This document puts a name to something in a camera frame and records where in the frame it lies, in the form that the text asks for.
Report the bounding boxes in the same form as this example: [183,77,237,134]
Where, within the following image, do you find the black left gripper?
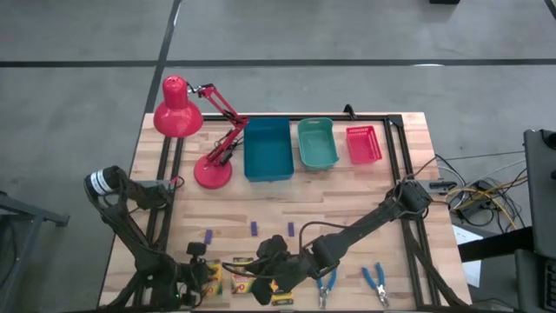
[171,241,213,308]

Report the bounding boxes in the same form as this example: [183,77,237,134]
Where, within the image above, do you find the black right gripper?
[222,236,316,306]

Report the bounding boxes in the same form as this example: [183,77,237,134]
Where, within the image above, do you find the yellow green crayon box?
[271,280,295,306]
[203,259,223,297]
[229,256,257,295]

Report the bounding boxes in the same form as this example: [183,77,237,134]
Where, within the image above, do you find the blue handled pliers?
[315,267,338,310]
[361,262,390,309]

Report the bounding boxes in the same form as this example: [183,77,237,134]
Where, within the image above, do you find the blue plastic bin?
[242,117,295,183]

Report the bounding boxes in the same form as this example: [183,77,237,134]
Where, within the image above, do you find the green plastic bin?
[296,117,341,171]

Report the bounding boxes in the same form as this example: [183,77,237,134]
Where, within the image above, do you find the red mesh basket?
[345,124,384,165]

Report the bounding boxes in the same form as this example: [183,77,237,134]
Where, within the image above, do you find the red desk lamp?
[152,74,250,190]

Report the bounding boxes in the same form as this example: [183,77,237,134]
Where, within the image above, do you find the grey metal stand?
[0,190,70,313]

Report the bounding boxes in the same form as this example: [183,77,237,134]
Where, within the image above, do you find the white paper sheet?
[451,224,483,289]

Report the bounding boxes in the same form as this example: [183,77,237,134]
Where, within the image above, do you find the black power strip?
[460,202,494,218]

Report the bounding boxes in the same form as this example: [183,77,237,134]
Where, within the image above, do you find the black floor beam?
[458,225,535,263]

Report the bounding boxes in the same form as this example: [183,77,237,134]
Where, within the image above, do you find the black equipment cart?
[514,128,556,313]

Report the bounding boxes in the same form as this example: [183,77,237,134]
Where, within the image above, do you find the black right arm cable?
[297,220,348,262]

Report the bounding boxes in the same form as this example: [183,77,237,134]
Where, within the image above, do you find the black floor cable tangle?
[434,151,529,230]

